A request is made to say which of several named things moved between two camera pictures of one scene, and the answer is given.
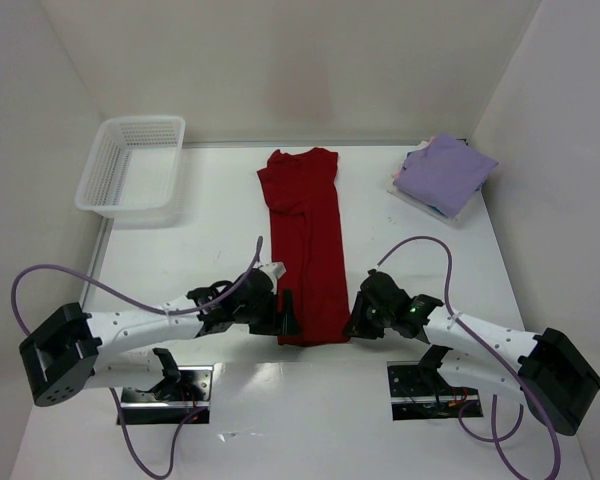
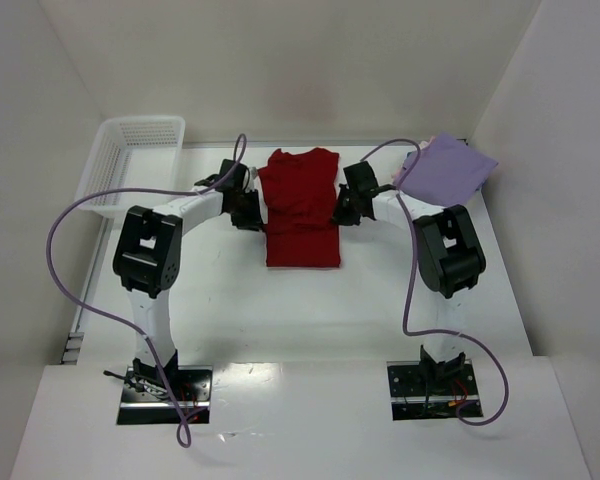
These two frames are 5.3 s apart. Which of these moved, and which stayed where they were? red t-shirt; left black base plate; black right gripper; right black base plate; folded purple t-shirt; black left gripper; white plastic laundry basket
Moved: black right gripper; black left gripper; red t-shirt
Stayed: right black base plate; left black base plate; folded purple t-shirt; white plastic laundry basket
